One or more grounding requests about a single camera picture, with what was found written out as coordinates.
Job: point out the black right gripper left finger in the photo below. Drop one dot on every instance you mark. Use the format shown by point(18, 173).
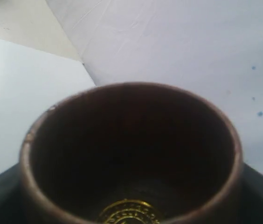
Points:
point(14, 203)

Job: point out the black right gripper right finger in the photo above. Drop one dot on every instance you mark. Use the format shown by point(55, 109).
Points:
point(245, 200)

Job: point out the gold coin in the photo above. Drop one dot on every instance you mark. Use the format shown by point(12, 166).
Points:
point(130, 211)

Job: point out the brown wooden round cup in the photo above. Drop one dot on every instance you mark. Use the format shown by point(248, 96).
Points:
point(144, 141)

